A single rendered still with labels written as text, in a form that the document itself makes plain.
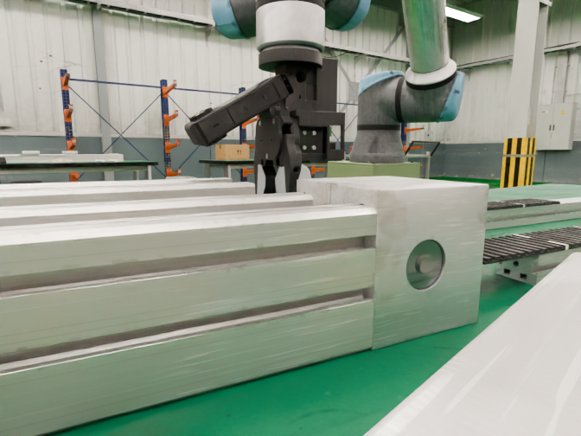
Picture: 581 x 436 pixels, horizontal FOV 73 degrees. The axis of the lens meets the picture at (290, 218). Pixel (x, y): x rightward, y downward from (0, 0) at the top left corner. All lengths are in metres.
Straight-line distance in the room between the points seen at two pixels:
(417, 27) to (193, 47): 7.85
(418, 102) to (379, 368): 0.86
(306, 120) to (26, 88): 7.58
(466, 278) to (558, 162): 11.83
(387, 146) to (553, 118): 10.94
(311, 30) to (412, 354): 0.32
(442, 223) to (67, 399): 0.21
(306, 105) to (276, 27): 0.09
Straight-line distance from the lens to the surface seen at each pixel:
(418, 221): 0.24
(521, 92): 6.86
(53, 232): 0.18
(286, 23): 0.44
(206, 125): 0.41
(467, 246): 0.28
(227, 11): 0.63
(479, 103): 13.23
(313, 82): 0.46
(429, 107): 1.03
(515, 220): 0.71
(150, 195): 0.37
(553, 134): 11.89
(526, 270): 0.41
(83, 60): 8.11
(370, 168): 1.00
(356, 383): 0.22
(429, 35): 0.97
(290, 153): 0.40
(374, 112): 1.07
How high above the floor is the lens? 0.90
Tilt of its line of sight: 10 degrees down
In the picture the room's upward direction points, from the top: straight up
